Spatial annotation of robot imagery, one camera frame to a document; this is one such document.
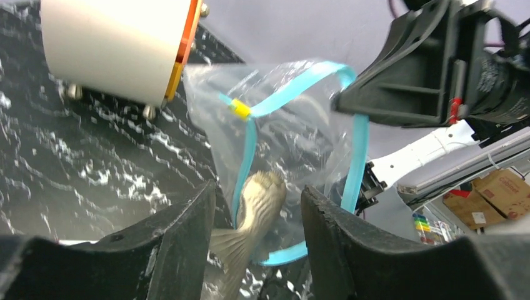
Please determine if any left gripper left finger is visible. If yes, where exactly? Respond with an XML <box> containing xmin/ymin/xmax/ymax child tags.
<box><xmin>1</xmin><ymin>181</ymin><xmax>216</xmax><ymax>299</ymax></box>

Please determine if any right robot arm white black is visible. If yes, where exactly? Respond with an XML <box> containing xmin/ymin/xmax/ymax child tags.
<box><xmin>331</xmin><ymin>1</ymin><xmax>529</xmax><ymax>213</ymax></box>

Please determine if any cardboard box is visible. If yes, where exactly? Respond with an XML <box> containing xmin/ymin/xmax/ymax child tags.
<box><xmin>473</xmin><ymin>169</ymin><xmax>529</xmax><ymax>220</ymax></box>

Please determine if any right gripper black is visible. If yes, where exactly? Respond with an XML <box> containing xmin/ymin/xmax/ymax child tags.
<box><xmin>332</xmin><ymin>1</ymin><xmax>529</xmax><ymax>137</ymax></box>

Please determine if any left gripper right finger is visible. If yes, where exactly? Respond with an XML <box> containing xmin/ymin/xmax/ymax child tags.
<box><xmin>301</xmin><ymin>186</ymin><xmax>529</xmax><ymax>299</ymax></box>

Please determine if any clear zip top bag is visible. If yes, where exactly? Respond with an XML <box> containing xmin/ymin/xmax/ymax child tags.
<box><xmin>182</xmin><ymin>60</ymin><xmax>356</xmax><ymax>266</ymax></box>

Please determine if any white orange cylindrical appliance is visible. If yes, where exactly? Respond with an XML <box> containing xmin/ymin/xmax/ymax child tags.
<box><xmin>40</xmin><ymin>0</ymin><xmax>210</xmax><ymax>120</ymax></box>

